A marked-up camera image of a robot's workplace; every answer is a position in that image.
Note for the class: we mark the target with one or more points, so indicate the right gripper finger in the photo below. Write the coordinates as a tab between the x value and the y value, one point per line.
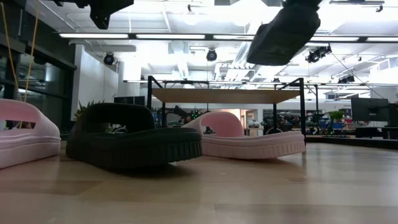
303	3

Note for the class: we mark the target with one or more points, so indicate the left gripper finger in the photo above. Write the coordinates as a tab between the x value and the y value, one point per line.
105	9

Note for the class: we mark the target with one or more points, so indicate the black rubber slide sandal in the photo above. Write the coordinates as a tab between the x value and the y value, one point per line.
280	40
133	146

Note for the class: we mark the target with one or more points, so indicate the pink rubber slide sandal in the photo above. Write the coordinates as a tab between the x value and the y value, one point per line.
248	146
28	146

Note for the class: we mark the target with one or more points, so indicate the black ceiling spot lamp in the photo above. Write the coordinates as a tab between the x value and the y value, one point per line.
109	58
211	55
317	55

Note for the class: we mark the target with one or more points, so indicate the long ceiling strip light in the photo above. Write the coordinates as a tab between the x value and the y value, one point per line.
171	36

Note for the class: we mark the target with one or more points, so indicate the black computer monitor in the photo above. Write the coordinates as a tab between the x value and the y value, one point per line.
393	115
370	109
129	100

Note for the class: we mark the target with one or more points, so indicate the potted succulent plant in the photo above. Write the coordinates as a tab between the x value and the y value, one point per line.
81	109

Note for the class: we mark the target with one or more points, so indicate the small plant in blue pot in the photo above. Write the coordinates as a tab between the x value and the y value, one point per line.
336	118

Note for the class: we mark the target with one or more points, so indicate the wooden shelf with black frame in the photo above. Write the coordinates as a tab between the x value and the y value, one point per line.
224	96

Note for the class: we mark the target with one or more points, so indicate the black metal table frame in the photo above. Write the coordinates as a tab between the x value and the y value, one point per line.
357	142

